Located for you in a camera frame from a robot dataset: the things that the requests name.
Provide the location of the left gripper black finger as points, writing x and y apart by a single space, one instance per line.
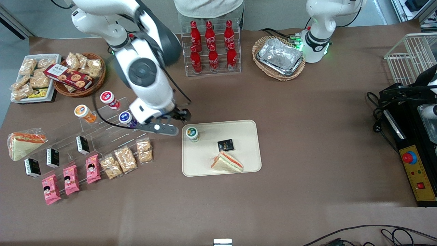
392 98
392 88

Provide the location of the stacked foil containers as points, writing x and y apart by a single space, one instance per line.
280 56

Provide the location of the red cola bottle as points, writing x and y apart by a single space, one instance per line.
195 36
213 59
231 58
229 33
210 34
196 61

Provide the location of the red cookie box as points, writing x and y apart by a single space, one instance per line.
68 77

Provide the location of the person in white shirt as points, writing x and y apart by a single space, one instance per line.
208 10

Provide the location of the small white device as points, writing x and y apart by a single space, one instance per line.
222 242

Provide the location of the metal shelf frame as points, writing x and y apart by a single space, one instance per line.
414 8

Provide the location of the orange gum bottle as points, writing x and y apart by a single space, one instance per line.
85 113

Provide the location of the wrapped granola bar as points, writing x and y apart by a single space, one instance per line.
144 150
126 160
111 166

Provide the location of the large wrapped triangle sandwich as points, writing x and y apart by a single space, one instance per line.
24 143

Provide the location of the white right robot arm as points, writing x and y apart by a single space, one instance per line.
143 71

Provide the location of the dark brown wicker basket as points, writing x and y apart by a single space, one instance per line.
97 83

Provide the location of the red gum bottle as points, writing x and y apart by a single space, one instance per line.
110 99

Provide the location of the black machine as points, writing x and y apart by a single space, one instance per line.
409 133

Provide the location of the cream plastic tray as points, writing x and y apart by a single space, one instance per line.
205 157

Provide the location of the light wicker basket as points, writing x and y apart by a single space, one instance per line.
273 76

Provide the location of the clear plastic box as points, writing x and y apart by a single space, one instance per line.
430 131

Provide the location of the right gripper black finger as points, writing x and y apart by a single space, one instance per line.
175 115
186 115

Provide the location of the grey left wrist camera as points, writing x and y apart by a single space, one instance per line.
428 111

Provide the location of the yellow control box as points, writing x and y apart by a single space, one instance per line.
418 177

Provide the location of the yellow black snack packet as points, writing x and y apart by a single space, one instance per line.
38 93

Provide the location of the clear bag of puffed snack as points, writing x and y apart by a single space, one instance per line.
95 68
41 80
20 82
46 63
83 60
28 66
22 93
72 60

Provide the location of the pink snack packet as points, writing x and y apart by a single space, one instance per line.
51 189
71 180
93 168

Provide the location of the clear acrylic bottle rack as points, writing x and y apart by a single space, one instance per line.
218 73

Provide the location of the purple gum bottle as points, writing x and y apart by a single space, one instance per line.
125 118

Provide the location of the green gum bottle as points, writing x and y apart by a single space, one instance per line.
192 134

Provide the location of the white plastic bin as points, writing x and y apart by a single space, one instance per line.
51 57

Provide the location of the small wrapped triangle sandwich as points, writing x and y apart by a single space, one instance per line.
227 163

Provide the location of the black pocket tissue pack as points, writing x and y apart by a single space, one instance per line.
226 145
53 158
32 168
83 145

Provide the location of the clear acrylic tiered stand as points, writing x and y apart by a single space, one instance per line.
65 136

